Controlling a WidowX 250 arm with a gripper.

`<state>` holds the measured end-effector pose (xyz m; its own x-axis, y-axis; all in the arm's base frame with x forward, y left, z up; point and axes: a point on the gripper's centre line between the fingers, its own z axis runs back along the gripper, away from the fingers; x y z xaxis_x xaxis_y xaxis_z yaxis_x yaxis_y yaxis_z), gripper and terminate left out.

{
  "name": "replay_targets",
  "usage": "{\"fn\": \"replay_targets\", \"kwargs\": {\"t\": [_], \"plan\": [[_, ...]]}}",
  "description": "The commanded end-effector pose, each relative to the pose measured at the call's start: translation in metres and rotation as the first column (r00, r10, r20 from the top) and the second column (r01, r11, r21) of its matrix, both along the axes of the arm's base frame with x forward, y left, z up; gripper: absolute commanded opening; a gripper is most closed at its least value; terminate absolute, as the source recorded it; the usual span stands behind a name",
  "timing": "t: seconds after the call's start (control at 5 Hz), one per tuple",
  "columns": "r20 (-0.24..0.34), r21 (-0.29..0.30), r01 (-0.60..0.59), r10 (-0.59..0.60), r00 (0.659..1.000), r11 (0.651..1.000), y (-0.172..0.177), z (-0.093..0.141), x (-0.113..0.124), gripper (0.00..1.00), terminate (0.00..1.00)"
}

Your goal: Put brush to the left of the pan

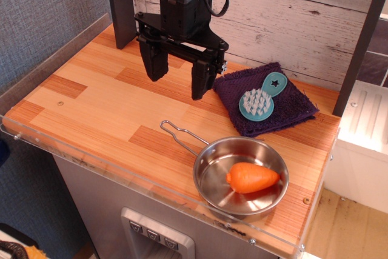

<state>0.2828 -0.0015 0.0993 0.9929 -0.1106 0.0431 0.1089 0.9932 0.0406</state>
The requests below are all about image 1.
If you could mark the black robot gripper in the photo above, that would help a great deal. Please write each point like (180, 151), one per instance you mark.
(182, 29)

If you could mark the teal brush white bristles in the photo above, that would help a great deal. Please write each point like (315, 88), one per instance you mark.
(257, 104)

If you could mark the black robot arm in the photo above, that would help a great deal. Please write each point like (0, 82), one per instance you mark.
(182, 29)

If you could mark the stainless steel pan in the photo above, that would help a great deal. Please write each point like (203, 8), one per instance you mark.
(214, 161)

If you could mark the purple folded towel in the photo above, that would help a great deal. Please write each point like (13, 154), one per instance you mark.
(291, 106)

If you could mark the orange plastic carrot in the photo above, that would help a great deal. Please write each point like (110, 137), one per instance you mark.
(247, 177)

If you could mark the clear acrylic front guard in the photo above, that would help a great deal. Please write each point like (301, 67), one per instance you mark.
(186, 167)

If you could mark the grey cabinet with dispenser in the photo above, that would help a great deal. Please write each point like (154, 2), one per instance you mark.
(125, 223)

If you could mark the orange and black object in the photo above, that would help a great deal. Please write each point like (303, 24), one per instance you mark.
(15, 244)

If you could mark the dark grey left post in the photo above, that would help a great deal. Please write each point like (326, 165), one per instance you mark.
(124, 23)

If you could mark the dark grey post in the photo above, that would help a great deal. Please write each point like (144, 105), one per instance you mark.
(373, 15)
(124, 23)

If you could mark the grey left side rail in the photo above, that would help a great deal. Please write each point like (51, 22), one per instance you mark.
(20, 88)

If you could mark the dark grey right post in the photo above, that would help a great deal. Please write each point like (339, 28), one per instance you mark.
(373, 15)

